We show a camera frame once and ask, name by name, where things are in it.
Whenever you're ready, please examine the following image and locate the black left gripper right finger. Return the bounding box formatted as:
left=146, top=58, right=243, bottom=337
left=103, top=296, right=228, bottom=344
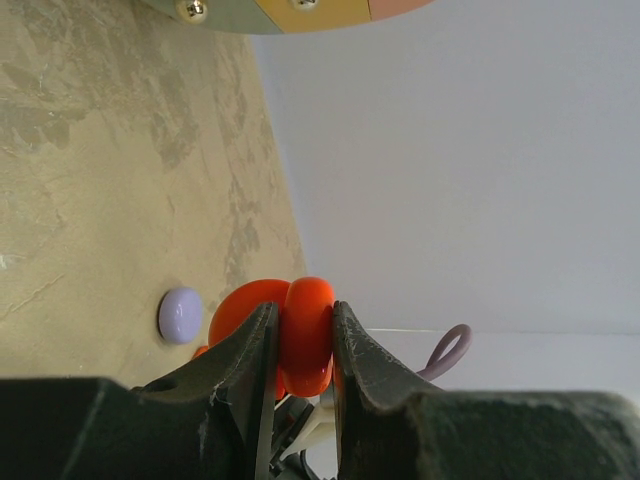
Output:
left=333, top=301, right=639, bottom=479

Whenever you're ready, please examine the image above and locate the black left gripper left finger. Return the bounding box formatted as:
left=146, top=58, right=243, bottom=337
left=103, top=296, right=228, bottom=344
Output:
left=1, top=303, right=278, bottom=479

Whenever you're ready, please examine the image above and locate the orange earbud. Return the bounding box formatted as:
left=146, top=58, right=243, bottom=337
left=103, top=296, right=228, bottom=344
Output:
left=193, top=346, right=209, bottom=359

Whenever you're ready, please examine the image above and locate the purple earbud charging case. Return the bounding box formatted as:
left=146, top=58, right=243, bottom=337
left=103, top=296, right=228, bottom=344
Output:
left=158, top=287, right=203, bottom=345

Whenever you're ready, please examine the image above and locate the orange round cap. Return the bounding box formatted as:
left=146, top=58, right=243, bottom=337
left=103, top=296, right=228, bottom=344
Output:
left=208, top=277, right=335, bottom=400

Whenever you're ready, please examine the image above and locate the round white drawer cabinet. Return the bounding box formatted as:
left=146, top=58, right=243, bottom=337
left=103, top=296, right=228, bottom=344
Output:
left=145, top=0, right=428, bottom=35

